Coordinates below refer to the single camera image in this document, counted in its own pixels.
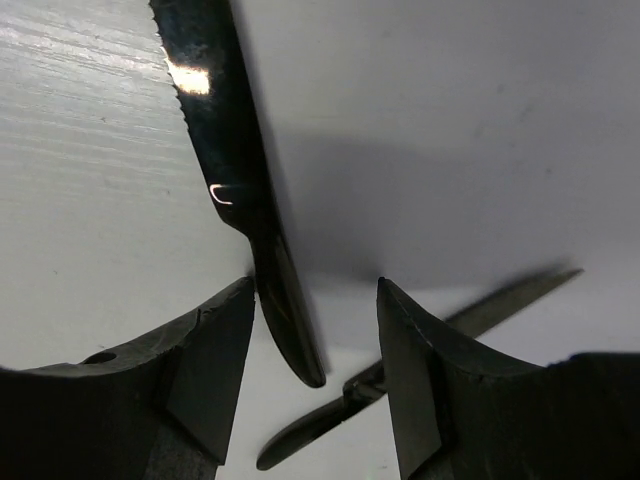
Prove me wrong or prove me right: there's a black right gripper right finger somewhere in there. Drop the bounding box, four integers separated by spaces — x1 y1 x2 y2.
377 278 639 479

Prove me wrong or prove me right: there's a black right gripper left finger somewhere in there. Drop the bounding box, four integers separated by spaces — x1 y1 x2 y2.
1 277 255 479

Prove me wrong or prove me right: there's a black knife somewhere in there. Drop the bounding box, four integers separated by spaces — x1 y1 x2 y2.
149 1 326 388
256 268 584 471

